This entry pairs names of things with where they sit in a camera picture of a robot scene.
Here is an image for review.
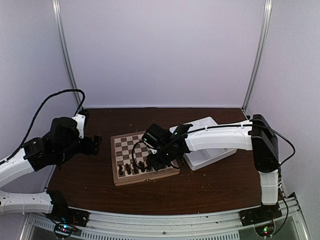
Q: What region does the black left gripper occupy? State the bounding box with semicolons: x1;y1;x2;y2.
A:
56;134;102;163

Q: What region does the dark chess rook small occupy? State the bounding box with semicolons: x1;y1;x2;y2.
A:
125;163;131;170

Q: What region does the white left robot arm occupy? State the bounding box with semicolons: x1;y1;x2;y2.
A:
0;116;102;222

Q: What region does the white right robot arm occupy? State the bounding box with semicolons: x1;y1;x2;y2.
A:
141;114;280;221

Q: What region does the wooden chess board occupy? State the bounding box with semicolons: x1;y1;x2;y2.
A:
110;131;180;187

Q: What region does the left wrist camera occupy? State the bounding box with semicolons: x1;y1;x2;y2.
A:
72;108;90;139

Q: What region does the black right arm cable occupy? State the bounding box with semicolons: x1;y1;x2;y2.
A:
130;141;151;173

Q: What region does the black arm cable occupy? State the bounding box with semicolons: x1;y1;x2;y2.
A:
130;141;151;173
0;88;86;163

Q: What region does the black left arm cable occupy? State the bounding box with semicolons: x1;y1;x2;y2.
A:
0;88;86;163

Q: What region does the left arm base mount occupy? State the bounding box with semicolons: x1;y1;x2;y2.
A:
45;190;90;227

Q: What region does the aluminium front rail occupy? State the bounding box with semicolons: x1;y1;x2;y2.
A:
18;197;311;240

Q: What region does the right aluminium frame post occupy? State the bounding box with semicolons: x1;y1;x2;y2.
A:
241;0;273;115

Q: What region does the aluminium frame post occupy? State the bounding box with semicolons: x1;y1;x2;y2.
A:
51;0;85;112
241;0;273;115

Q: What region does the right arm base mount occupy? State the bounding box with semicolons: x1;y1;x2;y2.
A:
239;201;283;227

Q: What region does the left aluminium frame post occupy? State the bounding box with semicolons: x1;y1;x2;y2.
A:
51;0;85;112

